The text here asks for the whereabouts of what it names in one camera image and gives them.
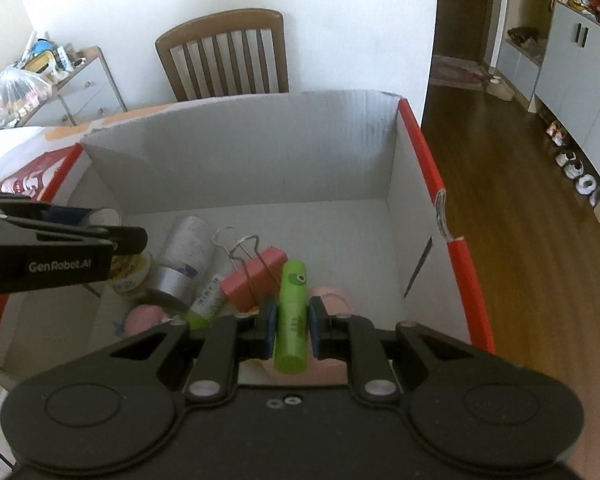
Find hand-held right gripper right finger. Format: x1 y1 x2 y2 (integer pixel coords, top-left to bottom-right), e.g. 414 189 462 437
307 296 481 403

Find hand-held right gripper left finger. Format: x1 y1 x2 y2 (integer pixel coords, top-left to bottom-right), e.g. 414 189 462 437
107 297 281 401

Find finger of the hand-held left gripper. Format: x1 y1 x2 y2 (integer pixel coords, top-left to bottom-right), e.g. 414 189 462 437
0 189 97 228
0 212 149 257

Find green tube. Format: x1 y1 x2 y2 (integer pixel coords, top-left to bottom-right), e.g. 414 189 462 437
272 259 311 375

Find small round yellow label jar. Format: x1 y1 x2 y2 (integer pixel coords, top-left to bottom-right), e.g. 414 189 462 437
107 252 156 298

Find pink binder clip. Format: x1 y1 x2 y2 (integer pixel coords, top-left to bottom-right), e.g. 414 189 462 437
212 227 288 311

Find clear toothpick jar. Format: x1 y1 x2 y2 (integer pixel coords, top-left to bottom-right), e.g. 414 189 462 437
147 216 217 308

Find green white rabbit pen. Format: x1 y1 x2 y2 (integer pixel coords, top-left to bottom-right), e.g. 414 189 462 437
185 274 226 331

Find small pink toy blue ears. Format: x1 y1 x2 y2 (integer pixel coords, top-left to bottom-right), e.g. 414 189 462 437
114 305 176 338

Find red cardboard shoe box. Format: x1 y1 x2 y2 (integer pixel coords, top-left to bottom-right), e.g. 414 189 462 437
0 89 497 378

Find red white printed sheet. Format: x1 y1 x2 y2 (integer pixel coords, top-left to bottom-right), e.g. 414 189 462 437
0 105 88 196

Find small grey drawer cabinet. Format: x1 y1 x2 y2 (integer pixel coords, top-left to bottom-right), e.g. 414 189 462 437
22 46 128 128

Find clear plastic bag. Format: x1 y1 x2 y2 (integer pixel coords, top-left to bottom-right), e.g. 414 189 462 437
0 67 56 131

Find blue yellow pouch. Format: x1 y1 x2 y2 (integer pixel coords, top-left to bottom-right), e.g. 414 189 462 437
29 39 60 72

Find brown wooden chair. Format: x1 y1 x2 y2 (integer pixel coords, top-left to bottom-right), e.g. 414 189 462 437
155 8 290 103

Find patterned floor rug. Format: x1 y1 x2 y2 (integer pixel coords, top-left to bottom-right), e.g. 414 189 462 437
430 57 487 89

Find black shoes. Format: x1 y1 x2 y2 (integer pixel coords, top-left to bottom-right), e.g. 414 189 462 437
507 27 542 50

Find brown wooden door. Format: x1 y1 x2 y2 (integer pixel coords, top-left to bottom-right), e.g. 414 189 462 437
472 0 502 67

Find grey wall cabinet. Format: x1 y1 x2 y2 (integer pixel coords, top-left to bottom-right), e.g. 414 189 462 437
495 0 600 211

